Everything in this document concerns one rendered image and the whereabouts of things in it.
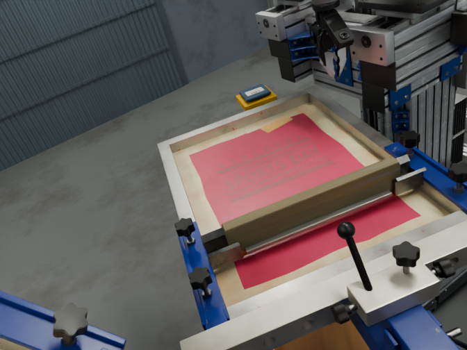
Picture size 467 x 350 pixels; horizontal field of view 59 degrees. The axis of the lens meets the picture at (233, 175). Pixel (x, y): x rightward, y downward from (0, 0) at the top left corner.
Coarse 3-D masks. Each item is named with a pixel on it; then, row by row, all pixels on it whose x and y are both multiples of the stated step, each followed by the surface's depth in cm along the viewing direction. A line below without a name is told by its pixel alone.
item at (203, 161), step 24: (216, 144) 135; (240, 144) 131; (216, 192) 114; (264, 192) 108; (288, 192) 106; (216, 216) 105; (288, 240) 92; (312, 240) 90; (240, 264) 90; (264, 264) 88; (288, 264) 86
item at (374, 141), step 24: (288, 96) 143; (312, 96) 139; (240, 120) 139; (336, 120) 127; (360, 120) 118; (168, 144) 136; (192, 144) 138; (384, 144) 106; (168, 168) 124; (432, 192) 90; (192, 216) 102; (456, 216) 81; (408, 240) 79; (336, 264) 79; (288, 288) 77; (240, 312) 75
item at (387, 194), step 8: (384, 192) 91; (368, 200) 90; (376, 200) 90; (344, 208) 90; (352, 208) 89; (360, 208) 90; (328, 216) 89; (336, 216) 89; (304, 224) 89; (312, 224) 89; (320, 224) 89; (288, 232) 88; (296, 232) 88; (264, 240) 88; (272, 240) 88; (280, 240) 88; (248, 248) 88; (256, 248) 87
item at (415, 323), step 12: (408, 312) 62; (420, 312) 61; (384, 324) 64; (396, 324) 61; (408, 324) 60; (420, 324) 60; (432, 324) 59; (396, 336) 60; (408, 336) 59; (420, 336) 58; (432, 336) 58; (444, 336) 58; (408, 348) 58; (420, 348) 57; (432, 348) 57; (444, 348) 56; (456, 348) 56
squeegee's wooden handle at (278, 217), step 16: (384, 160) 90; (352, 176) 88; (368, 176) 88; (384, 176) 89; (304, 192) 88; (320, 192) 87; (336, 192) 87; (352, 192) 89; (368, 192) 90; (272, 208) 86; (288, 208) 86; (304, 208) 87; (320, 208) 88; (336, 208) 90; (224, 224) 86; (240, 224) 85; (256, 224) 86; (272, 224) 87; (288, 224) 88; (240, 240) 87; (256, 240) 88
